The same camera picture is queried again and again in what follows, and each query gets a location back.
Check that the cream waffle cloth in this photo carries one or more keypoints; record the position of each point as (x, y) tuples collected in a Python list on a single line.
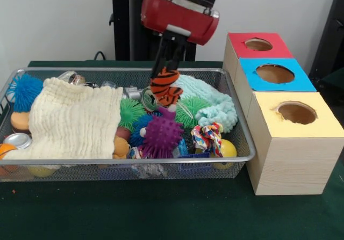
[(72, 122)]

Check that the colourful patterned knotted cloth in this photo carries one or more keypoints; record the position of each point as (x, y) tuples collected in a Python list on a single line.
[(207, 135)]

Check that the purple spiky rubber toy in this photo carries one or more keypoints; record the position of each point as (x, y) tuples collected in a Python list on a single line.
[(161, 135)]

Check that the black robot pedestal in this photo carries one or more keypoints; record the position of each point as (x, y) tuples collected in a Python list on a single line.
[(123, 22)]

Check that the wooden box with three holes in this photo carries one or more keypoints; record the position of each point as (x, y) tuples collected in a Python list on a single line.
[(295, 156)]

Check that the clear mesh bin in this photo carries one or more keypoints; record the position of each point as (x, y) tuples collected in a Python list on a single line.
[(107, 170)]

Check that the dark green side table cloth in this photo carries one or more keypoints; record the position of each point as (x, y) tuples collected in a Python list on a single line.
[(330, 89)]

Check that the green spiky rubber ball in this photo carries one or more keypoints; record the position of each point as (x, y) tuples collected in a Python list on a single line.
[(130, 112), (192, 110)]

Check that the mint green knit cloth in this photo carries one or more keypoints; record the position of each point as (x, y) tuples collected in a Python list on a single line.
[(215, 103)]

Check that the crushed metal can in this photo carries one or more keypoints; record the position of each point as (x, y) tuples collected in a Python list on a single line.
[(147, 99)]

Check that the orange striped tiger plush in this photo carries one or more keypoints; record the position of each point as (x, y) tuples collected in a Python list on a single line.
[(164, 89)]

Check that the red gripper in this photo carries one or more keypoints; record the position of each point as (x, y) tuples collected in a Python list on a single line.
[(177, 14)]

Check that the dark blue spiky ball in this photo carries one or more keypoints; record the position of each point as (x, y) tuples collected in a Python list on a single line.
[(138, 131)]

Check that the yellow ball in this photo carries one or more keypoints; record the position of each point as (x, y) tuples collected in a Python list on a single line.
[(228, 148)]

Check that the black upright panel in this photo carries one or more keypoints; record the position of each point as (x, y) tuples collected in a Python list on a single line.
[(330, 36)]

